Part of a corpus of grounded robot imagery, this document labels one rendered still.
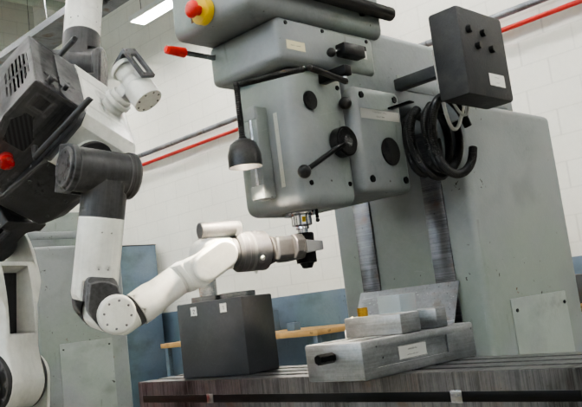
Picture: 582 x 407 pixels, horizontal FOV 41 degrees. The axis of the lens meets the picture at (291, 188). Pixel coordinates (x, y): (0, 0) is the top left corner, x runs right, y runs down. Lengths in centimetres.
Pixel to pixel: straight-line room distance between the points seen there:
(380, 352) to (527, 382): 28
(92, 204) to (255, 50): 51
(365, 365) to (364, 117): 66
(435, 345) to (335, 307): 579
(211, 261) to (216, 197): 698
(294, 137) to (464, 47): 43
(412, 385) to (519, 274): 69
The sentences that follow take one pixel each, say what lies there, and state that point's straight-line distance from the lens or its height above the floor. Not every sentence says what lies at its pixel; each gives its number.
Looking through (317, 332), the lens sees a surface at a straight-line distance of 645.
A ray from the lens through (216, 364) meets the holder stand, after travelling 196.
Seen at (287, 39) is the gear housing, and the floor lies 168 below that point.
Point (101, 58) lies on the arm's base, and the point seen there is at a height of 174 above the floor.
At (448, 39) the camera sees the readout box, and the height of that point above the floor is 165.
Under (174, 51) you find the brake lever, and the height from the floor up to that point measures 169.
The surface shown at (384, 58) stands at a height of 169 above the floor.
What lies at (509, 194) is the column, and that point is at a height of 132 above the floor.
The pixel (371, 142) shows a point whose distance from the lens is 186.
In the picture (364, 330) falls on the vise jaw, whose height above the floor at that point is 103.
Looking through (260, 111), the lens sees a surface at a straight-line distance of 175.
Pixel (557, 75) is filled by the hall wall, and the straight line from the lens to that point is 618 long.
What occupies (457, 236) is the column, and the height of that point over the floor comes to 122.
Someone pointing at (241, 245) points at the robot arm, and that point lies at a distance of 168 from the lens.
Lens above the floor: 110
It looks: 9 degrees up
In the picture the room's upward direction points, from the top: 7 degrees counter-clockwise
